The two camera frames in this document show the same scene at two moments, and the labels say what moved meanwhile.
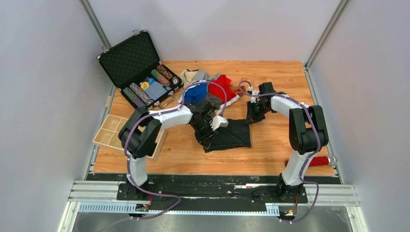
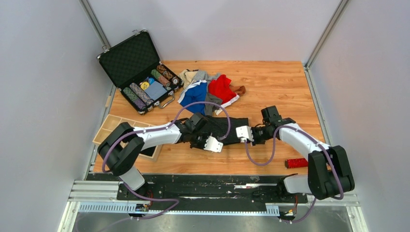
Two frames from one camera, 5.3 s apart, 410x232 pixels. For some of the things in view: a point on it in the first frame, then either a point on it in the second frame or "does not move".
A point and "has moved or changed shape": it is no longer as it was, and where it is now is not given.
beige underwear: [186, 77] does not move
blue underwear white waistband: [194, 94] does not move
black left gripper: [205, 139] → [202, 146]
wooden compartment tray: [108, 136] does not move
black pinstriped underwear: [237, 135] has moved or changed shape
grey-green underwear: [214, 101] does not move
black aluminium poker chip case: [133, 63] does not move
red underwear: [222, 81] does not move
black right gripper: [252, 118] → [255, 142]
